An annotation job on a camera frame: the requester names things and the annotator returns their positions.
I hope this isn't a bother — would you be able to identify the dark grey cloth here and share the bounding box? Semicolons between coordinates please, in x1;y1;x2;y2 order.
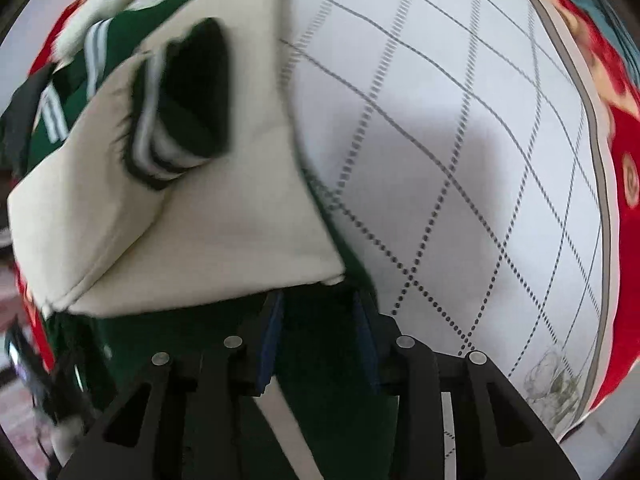
0;64;57;173

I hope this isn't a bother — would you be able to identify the white quilted mattress cover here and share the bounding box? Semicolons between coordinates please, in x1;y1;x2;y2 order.
274;0;622;443

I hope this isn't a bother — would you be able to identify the red printed blanket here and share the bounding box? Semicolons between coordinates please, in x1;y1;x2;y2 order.
15;0;640;413

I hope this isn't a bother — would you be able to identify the green and cream jacket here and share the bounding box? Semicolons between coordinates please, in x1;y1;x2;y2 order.
0;0;401;480

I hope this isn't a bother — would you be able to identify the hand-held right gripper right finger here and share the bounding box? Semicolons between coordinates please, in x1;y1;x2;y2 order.
350;290;583;480

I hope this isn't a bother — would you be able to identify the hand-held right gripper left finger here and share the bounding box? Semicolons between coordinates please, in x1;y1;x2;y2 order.
56;290;286;480

